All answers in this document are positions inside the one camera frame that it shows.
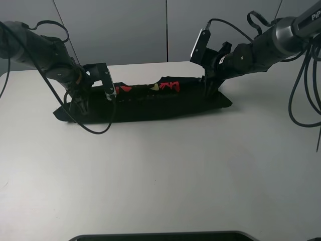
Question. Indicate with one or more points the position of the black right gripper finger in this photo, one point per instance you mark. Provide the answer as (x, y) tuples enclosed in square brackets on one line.
[(211, 86)]

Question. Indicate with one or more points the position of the black printed t-shirt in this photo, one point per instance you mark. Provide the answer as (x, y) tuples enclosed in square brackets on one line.
[(170, 97)]

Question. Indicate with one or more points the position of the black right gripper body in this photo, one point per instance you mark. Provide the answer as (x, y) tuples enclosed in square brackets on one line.
[(210, 62)]

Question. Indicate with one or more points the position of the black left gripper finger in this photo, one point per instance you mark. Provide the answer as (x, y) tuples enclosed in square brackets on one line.
[(79, 105)]

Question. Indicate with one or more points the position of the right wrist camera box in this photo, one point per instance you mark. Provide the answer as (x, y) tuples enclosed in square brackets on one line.
[(200, 46)]

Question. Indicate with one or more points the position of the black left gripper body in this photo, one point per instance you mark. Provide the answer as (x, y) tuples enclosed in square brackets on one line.
[(88, 74)]

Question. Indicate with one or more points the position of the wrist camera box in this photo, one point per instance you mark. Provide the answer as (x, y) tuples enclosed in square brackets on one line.
[(107, 83), (200, 46)]

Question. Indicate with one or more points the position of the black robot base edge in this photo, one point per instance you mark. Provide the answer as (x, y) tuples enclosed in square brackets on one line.
[(169, 236)]

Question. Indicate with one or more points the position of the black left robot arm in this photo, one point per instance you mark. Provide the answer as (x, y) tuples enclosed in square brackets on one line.
[(49, 54)]

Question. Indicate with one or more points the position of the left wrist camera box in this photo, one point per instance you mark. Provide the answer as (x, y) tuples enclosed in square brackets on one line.
[(107, 83)]

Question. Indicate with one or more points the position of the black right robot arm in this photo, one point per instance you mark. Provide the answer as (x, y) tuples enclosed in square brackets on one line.
[(281, 40)]

